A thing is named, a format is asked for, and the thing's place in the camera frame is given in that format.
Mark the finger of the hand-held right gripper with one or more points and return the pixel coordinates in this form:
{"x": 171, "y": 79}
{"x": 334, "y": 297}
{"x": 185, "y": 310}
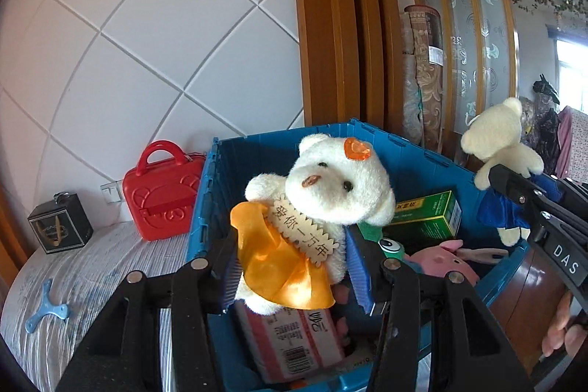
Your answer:
{"x": 569, "y": 194}
{"x": 519, "y": 194}

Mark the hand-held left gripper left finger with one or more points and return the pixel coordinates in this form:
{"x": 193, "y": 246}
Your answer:
{"x": 228, "y": 282}

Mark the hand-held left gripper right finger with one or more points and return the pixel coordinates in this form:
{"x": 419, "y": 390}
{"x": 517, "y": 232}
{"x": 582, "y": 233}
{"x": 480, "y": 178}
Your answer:
{"x": 360, "y": 268}

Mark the cream bear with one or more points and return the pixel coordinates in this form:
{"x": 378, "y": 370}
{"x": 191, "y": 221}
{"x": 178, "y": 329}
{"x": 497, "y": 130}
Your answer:
{"x": 494, "y": 135}

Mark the pink pig plush teal dress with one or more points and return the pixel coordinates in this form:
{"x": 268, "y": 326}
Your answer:
{"x": 441, "y": 261}

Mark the green carton box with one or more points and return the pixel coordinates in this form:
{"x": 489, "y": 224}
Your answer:
{"x": 422, "y": 215}

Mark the white bear with orange ribbon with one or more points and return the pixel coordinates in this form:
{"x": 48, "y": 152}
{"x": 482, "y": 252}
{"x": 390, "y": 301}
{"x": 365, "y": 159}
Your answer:
{"x": 335, "y": 185}

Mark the pink white carton box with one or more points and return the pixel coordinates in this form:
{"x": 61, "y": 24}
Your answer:
{"x": 294, "y": 341}

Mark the blue plastic crate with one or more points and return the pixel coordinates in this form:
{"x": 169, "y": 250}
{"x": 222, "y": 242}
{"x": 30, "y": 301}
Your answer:
{"x": 257, "y": 153}

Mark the person's right hand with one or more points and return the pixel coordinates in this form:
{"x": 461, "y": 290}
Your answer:
{"x": 562, "y": 334}

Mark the hanging clothes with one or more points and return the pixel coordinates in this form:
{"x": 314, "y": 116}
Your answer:
{"x": 560, "y": 130}

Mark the red bear-embossed suitcase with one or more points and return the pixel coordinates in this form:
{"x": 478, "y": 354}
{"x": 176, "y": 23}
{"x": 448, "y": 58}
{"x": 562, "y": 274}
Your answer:
{"x": 161, "y": 194}

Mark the rolled patterned carpet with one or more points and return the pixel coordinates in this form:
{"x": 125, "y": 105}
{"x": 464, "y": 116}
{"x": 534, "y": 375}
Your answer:
{"x": 425, "y": 75}

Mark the wooden frosted glass partition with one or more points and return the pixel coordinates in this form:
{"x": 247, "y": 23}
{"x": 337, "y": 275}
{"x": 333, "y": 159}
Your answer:
{"x": 477, "y": 29}

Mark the black gift box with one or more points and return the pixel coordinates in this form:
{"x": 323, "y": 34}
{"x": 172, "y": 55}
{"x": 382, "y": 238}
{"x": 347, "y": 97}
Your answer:
{"x": 59, "y": 226}

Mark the light blue plastic toy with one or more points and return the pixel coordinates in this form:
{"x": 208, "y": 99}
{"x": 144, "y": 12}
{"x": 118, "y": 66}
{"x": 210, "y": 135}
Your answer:
{"x": 43, "y": 309}

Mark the silver metal clip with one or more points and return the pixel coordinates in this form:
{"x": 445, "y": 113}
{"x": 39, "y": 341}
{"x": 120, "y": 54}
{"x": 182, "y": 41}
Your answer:
{"x": 60, "y": 197}

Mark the wooden wall trim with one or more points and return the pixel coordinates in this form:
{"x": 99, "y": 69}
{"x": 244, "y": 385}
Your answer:
{"x": 340, "y": 29}

